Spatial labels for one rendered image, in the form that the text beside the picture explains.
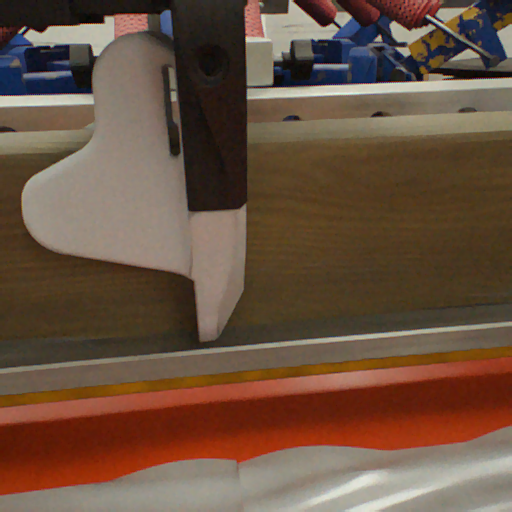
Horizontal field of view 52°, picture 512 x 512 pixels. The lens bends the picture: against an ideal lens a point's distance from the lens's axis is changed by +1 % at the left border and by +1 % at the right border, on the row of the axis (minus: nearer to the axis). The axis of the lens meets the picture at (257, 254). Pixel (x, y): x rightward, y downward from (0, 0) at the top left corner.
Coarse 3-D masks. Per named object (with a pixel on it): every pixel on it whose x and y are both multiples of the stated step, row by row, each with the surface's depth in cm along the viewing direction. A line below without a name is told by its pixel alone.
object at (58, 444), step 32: (224, 384) 21; (0, 416) 20; (32, 416) 20; (64, 416) 20; (96, 416) 20; (128, 416) 20; (160, 416) 20; (192, 416) 20; (224, 416) 20; (0, 448) 18; (32, 448) 18; (64, 448) 18; (96, 448) 18; (128, 448) 18; (160, 448) 18; (192, 448) 18; (224, 448) 18; (0, 480) 17; (32, 480) 17; (64, 480) 17; (96, 480) 17
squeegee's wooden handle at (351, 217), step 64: (256, 128) 17; (320, 128) 16; (384, 128) 16; (448, 128) 16; (0, 192) 15; (256, 192) 16; (320, 192) 16; (384, 192) 17; (448, 192) 17; (0, 256) 16; (64, 256) 16; (256, 256) 17; (320, 256) 17; (384, 256) 18; (448, 256) 18; (0, 320) 17; (64, 320) 17; (128, 320) 17; (192, 320) 18; (256, 320) 18
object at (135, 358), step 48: (144, 336) 18; (192, 336) 17; (240, 336) 17; (288, 336) 17; (336, 336) 17; (384, 336) 17; (432, 336) 18; (480, 336) 18; (0, 384) 16; (48, 384) 16; (96, 384) 17
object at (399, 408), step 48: (240, 384) 21; (288, 384) 21; (336, 384) 21; (384, 384) 21; (432, 384) 21; (480, 384) 21; (240, 432) 19; (288, 432) 19; (336, 432) 19; (384, 432) 19; (432, 432) 19; (480, 432) 19
